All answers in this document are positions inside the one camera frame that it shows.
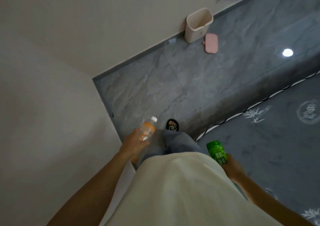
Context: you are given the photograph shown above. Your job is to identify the person's right hand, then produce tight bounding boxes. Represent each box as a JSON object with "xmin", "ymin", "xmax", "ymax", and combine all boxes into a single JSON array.
[{"xmin": 221, "ymin": 153, "xmax": 247, "ymax": 183}]

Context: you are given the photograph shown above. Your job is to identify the person's left hand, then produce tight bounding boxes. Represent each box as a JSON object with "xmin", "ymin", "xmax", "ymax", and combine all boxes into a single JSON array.
[{"xmin": 120, "ymin": 128, "xmax": 151, "ymax": 163}]

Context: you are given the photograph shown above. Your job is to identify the orange drink bottle white cap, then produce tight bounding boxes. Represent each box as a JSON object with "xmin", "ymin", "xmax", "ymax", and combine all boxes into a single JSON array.
[{"xmin": 131, "ymin": 116, "xmax": 158, "ymax": 163}]

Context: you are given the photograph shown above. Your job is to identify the green drink bottle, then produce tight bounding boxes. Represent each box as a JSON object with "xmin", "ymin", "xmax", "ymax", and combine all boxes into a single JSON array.
[{"xmin": 206, "ymin": 140, "xmax": 228, "ymax": 165}]

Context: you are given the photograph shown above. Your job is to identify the person's right forearm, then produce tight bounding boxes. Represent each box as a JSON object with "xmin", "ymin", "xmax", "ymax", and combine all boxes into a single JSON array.
[{"xmin": 234, "ymin": 174, "xmax": 316, "ymax": 226}]

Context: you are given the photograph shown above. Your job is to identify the person's left forearm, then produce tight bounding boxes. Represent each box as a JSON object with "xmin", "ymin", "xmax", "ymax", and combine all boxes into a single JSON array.
[{"xmin": 46, "ymin": 150, "xmax": 134, "ymax": 226}]

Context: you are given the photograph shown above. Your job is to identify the black sandal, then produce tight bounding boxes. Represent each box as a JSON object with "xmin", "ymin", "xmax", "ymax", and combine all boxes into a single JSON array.
[{"xmin": 166, "ymin": 119, "xmax": 180, "ymax": 132}]

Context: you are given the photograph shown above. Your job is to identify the grey jeans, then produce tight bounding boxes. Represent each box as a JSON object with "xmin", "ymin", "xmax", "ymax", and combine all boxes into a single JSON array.
[{"xmin": 136, "ymin": 129, "xmax": 247, "ymax": 200}]

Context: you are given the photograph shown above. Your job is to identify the grey mattress with bamboo print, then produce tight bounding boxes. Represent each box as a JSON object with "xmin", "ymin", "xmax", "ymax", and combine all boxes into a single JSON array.
[{"xmin": 195, "ymin": 71, "xmax": 320, "ymax": 226}]

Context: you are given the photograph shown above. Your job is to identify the white shirt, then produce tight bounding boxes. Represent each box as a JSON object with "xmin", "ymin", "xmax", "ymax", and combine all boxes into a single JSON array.
[{"xmin": 104, "ymin": 152, "xmax": 284, "ymax": 226}]

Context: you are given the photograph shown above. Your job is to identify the pink bin lid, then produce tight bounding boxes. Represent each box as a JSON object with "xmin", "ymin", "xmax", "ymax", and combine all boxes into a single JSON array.
[{"xmin": 203, "ymin": 33, "xmax": 219, "ymax": 54}]

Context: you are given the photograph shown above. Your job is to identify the white waste bin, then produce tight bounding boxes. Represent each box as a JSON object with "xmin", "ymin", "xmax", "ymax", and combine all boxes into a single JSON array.
[{"xmin": 184, "ymin": 8, "xmax": 214, "ymax": 43}]

